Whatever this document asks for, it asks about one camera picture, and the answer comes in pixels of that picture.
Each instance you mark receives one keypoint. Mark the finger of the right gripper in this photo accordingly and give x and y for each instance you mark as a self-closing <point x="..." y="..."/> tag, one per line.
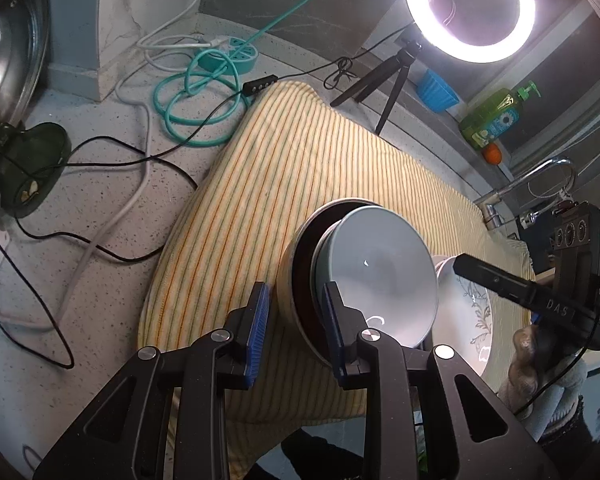
<point x="506" y="285"/>

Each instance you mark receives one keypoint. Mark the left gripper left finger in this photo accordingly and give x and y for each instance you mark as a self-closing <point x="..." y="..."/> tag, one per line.
<point x="249" y="336"/>

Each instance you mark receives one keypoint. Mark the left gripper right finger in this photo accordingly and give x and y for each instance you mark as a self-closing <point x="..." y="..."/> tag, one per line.
<point x="342" y="325"/>

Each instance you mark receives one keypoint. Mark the white plate grey pattern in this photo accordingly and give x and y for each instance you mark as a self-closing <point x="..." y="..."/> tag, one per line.
<point x="464" y="319"/>

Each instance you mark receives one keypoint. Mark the light blue ceramic bowl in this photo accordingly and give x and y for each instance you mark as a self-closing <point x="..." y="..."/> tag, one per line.
<point x="382" y="268"/>

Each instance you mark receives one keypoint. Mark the steel kitchen faucet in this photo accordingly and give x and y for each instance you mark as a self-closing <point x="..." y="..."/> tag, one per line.
<point x="487" y="203"/>

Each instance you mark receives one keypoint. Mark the gloved right hand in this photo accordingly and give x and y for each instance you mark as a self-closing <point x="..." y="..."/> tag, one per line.
<point x="559" y="405"/>

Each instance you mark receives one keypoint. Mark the orange fruit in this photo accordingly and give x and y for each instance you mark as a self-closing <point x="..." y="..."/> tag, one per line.
<point x="492" y="154"/>

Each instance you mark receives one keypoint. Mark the green dish soap bottle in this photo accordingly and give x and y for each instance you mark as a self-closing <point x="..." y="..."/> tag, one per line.
<point x="495" y="115"/>

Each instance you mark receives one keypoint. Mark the striped yellow cloth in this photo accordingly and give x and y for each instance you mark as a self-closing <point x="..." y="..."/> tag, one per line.
<point x="290" y="155"/>

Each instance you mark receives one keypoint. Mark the blue silicone cup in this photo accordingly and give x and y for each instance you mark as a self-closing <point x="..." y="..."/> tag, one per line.
<point x="435" y="93"/>

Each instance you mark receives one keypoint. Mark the teal power strip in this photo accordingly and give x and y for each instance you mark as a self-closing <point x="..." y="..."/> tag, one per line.
<point x="229" y="51"/>

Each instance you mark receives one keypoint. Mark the dark green clip stand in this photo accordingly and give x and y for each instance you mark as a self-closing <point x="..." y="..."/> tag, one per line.
<point x="31" y="163"/>

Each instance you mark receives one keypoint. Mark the steel pot lid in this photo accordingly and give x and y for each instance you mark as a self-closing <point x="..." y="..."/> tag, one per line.
<point x="24" y="31"/>

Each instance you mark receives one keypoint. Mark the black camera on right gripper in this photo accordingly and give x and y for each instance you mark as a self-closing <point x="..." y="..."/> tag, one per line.
<point x="577" y="256"/>

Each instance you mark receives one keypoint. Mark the white ring light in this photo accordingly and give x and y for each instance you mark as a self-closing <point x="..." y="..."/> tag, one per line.
<point x="482" y="32"/>

